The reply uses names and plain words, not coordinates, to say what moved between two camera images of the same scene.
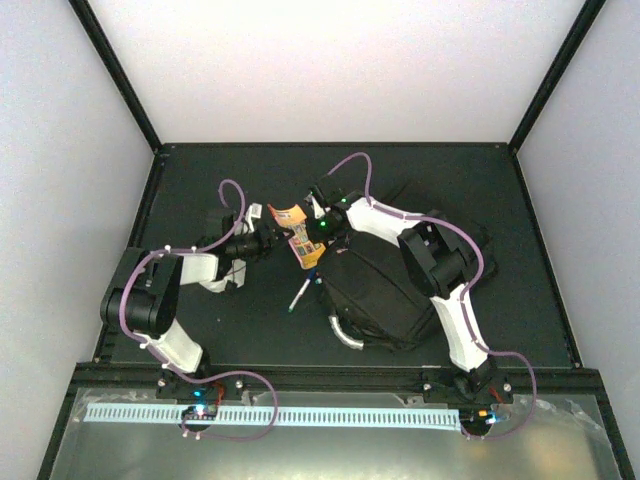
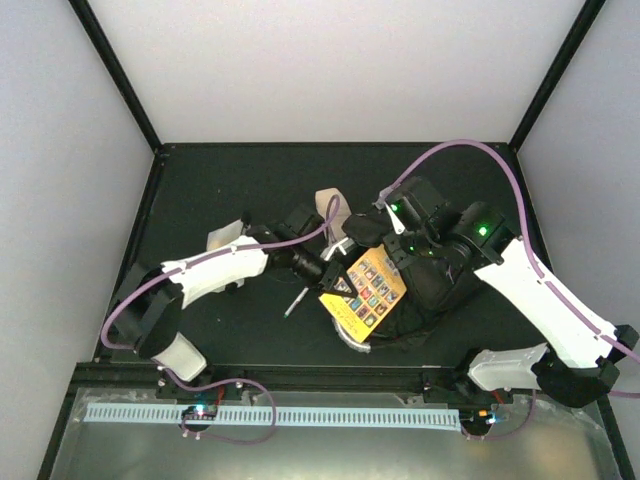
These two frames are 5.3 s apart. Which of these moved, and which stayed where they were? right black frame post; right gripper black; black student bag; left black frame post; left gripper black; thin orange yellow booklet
Moved: left gripper black; thin orange yellow booklet; right gripper black; black student bag
Stayed: right black frame post; left black frame post
